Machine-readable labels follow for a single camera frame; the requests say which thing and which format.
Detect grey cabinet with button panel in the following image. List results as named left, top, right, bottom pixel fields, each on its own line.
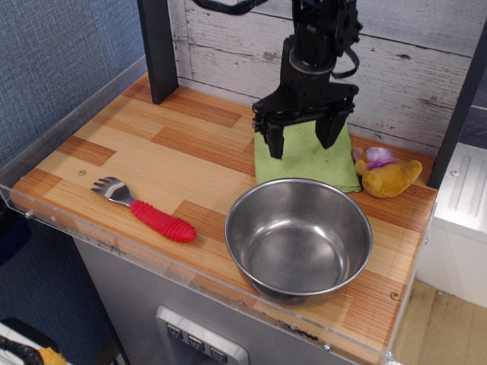
left=72, top=237, right=343, bottom=365

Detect green towel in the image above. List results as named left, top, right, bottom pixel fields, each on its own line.
left=254, top=122, right=361, bottom=192

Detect clear acrylic table guard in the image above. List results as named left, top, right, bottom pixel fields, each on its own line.
left=1, top=60, right=437, bottom=364

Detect yellow plush toy with flower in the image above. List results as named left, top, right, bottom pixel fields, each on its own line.
left=352, top=147, right=422, bottom=198

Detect white ribbed box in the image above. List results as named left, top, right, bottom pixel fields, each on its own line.
left=416, top=143, right=486, bottom=307

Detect red handled metal spork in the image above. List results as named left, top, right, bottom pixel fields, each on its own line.
left=91, top=177, right=196, bottom=243

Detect stainless steel bowl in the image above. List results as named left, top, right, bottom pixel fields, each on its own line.
left=224, top=178, right=373, bottom=305

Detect dark left vertical post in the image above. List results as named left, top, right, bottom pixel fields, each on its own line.
left=137, top=0, right=179, bottom=104

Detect dark right vertical post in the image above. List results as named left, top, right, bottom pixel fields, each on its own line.
left=427, top=23, right=486, bottom=189

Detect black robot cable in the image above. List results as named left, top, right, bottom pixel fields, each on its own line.
left=189, top=0, right=267, bottom=17

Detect yellow object at bottom left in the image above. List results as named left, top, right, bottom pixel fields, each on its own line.
left=38, top=348, right=68, bottom=365

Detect dark vertical post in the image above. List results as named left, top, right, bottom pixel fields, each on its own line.
left=137, top=0, right=179, bottom=104
left=427, top=23, right=486, bottom=189

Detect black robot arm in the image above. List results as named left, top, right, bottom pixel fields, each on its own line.
left=253, top=1, right=362, bottom=159

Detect black braided cable bottom left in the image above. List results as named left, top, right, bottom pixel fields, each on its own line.
left=0, top=335, right=41, bottom=365

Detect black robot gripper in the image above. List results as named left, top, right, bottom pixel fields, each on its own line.
left=253, top=66, right=359, bottom=160

